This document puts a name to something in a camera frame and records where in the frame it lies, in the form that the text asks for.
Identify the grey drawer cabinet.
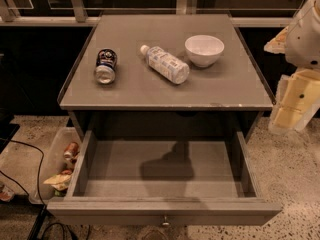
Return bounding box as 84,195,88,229
58,14,273,135

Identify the metal top drawer knob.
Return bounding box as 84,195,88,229
161,215,171,227

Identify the black cable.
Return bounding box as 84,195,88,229
0,137,92,240

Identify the metal window railing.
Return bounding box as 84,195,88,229
0,0,307,27

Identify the clear plastic bin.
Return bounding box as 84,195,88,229
29,127,82,204

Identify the clear plastic water bottle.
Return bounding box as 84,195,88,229
140,45,190,85

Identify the orange can in bin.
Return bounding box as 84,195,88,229
63,142,79,161

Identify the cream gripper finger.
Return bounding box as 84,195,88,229
264,26,288,54
268,68,320,134

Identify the yellow snack bag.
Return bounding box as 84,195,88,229
44,174,71,191

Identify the red white object at left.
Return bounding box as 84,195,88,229
0,182,15,202

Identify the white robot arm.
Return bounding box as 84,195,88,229
264,0,320,134

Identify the blue soda can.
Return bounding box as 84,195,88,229
94,49,117,84

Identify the grey top drawer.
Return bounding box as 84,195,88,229
48,132,282,226

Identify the white bowl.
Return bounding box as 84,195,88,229
185,35,225,68

